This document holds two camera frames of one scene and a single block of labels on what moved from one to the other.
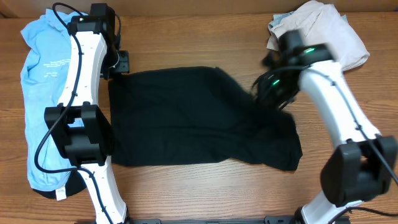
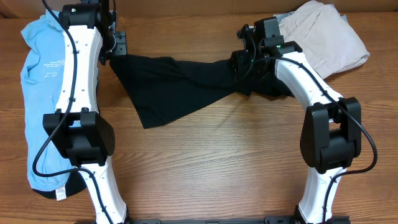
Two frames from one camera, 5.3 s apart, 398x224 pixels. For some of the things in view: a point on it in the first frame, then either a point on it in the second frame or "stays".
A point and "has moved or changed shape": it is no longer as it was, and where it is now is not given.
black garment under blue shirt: [75, 183] stays
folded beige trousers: [321, 23] stays
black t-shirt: [176, 114] has moved or changed shape
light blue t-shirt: [43, 76] stays
